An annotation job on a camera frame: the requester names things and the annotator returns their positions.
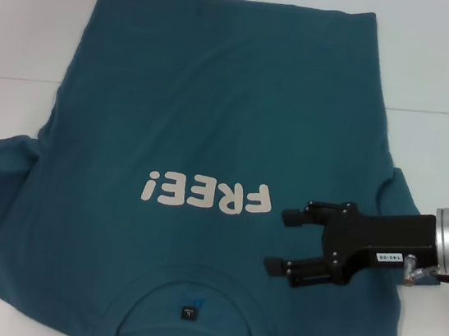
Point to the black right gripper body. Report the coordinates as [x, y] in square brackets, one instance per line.
[385, 237]

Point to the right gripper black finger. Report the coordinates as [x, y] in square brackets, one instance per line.
[309, 216]
[306, 272]

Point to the blue FREE print t-shirt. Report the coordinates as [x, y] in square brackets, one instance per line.
[231, 115]

